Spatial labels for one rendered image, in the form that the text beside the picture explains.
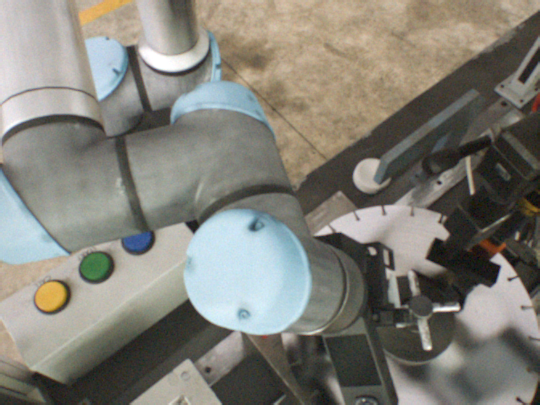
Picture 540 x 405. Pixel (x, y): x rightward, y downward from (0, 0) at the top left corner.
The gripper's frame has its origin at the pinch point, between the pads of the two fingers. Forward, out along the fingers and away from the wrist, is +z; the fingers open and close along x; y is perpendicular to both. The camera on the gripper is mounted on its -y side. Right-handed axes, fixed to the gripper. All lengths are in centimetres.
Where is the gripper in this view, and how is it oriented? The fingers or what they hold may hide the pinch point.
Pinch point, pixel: (389, 324)
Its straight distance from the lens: 62.5
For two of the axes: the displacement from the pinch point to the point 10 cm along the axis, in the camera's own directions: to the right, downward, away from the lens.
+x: -8.8, 1.6, 4.5
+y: -0.3, -9.6, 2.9
